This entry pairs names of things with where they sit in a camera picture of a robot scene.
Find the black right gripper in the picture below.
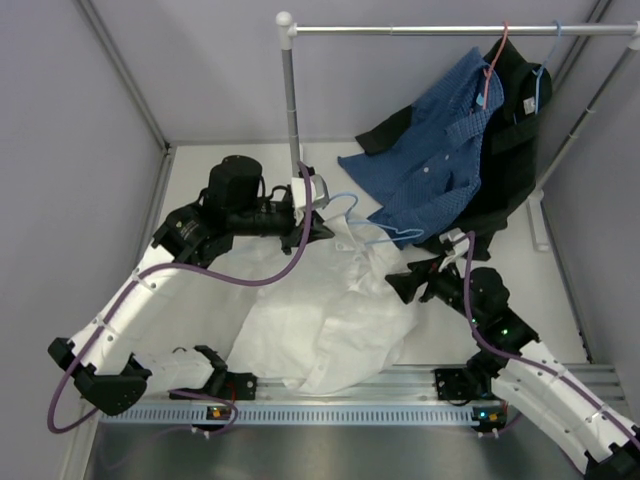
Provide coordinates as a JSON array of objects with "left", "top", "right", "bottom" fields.
[{"left": 385, "top": 251, "right": 482, "bottom": 325}]

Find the light blue hanger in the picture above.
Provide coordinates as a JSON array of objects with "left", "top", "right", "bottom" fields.
[{"left": 327, "top": 193, "right": 425, "bottom": 249}]

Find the white shirt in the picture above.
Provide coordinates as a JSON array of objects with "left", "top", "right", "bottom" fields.
[{"left": 227, "top": 215, "right": 418, "bottom": 395}]

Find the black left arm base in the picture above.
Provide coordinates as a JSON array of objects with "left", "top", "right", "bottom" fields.
[{"left": 185, "top": 371, "right": 257, "bottom": 402}]

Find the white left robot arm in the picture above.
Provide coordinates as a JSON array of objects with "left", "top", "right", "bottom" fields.
[{"left": 48, "top": 155, "right": 333, "bottom": 416}]

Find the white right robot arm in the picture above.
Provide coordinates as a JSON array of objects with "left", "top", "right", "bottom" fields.
[{"left": 386, "top": 257, "right": 639, "bottom": 479}]

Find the blue plaid shirt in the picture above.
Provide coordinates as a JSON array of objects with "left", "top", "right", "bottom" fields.
[{"left": 337, "top": 48, "right": 504, "bottom": 242}]

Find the black striped shirt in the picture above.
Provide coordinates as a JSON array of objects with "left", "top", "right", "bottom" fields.
[{"left": 356, "top": 39, "right": 552, "bottom": 260}]

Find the pink hanger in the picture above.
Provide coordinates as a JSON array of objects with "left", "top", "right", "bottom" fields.
[{"left": 482, "top": 21, "right": 509, "bottom": 110}]

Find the blue hanger right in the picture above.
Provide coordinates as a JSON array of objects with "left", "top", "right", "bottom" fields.
[{"left": 533, "top": 19, "right": 563, "bottom": 115}]

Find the silver clothes rack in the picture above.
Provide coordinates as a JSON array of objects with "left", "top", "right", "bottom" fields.
[{"left": 275, "top": 11, "right": 639, "bottom": 200}]

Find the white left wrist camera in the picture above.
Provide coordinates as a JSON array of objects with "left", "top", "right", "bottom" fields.
[{"left": 290, "top": 174, "right": 330, "bottom": 211}]

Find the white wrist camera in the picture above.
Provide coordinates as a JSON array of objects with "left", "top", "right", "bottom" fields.
[
  {"left": 290, "top": 174, "right": 330, "bottom": 211},
  {"left": 438, "top": 228, "right": 475, "bottom": 272}
]

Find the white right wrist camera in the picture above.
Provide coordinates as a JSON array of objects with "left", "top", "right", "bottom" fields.
[{"left": 438, "top": 228, "right": 475, "bottom": 272}]

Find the grey slotted cable duct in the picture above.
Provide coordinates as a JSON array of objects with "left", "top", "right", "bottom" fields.
[{"left": 101, "top": 402, "right": 507, "bottom": 429}]

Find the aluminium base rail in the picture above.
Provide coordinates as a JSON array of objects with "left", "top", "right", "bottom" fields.
[{"left": 79, "top": 363, "right": 626, "bottom": 402}]

